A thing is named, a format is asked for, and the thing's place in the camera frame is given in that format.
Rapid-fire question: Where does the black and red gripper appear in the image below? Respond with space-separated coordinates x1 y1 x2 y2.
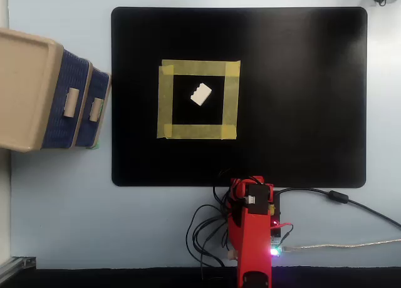
230 175 276 215

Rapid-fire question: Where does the white cube block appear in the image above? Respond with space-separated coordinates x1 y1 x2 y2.
190 83 214 106

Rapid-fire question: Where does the beige plastic drawer cabinet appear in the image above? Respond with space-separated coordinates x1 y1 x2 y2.
0 27 112 153

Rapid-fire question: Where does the lit controller circuit board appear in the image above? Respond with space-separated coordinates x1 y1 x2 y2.
269 219 283 258

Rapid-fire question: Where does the yellow masking tape strip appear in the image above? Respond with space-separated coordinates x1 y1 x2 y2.
157 65 174 140
161 59 242 77
165 123 237 141
221 61 242 140

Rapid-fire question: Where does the black rectangular mat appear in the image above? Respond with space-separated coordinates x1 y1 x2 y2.
110 6 368 188

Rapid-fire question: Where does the black cloth backdrop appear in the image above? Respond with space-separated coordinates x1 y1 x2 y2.
0 267 401 288

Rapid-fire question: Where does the red wire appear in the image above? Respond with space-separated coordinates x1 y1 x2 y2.
271 222 294 240

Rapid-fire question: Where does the black looped servo cable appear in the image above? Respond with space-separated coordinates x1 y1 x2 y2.
185 203 233 269

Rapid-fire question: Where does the black power cable with ferrite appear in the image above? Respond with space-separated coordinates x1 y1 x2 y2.
273 187 401 231

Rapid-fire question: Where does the silver USB cable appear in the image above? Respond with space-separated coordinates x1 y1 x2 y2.
279 238 401 254

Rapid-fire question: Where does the blue drawer with plain handle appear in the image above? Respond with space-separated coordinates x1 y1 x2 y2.
41 48 92 150

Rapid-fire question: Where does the aluminium frame profile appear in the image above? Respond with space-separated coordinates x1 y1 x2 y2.
0 255 38 282

